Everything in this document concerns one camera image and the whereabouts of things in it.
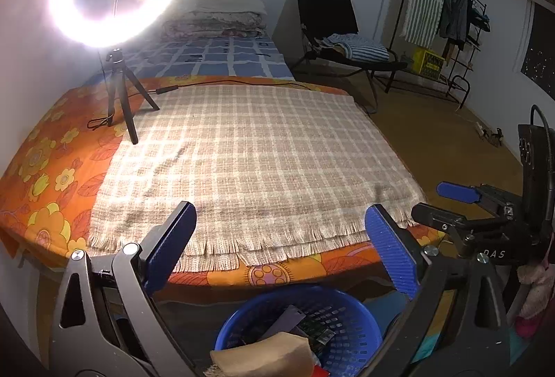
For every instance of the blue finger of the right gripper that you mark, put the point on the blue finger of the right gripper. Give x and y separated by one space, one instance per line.
459 193

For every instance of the dark hanging jacket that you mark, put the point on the dark hanging jacket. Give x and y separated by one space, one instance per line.
454 22

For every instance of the striped cloth on chair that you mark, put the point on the striped cloth on chair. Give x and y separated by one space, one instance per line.
357 48

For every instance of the orange floral bed sheet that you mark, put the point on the orange floral bed sheet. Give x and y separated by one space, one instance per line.
49 189

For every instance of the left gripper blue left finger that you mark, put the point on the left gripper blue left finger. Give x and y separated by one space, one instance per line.
105 322

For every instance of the beige cloth in basket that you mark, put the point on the beige cloth in basket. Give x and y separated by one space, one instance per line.
281 355

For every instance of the black folding chair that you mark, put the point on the black folding chair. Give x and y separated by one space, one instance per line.
329 30

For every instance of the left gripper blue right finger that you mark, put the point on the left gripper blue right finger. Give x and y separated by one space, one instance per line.
454 323

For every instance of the blue checked bed sheet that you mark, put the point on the blue checked bed sheet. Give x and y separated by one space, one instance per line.
221 56

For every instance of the beige plaid blanket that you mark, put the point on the beige plaid blanket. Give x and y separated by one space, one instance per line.
274 173

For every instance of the black clothes rack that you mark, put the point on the black clothes rack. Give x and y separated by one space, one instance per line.
453 85

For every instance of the white striped towel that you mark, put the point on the white striped towel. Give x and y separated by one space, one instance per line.
421 22

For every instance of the yellow box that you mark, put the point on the yellow box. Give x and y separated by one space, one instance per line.
427 63

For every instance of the blue plastic trash basket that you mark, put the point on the blue plastic trash basket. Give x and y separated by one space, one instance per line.
342 333

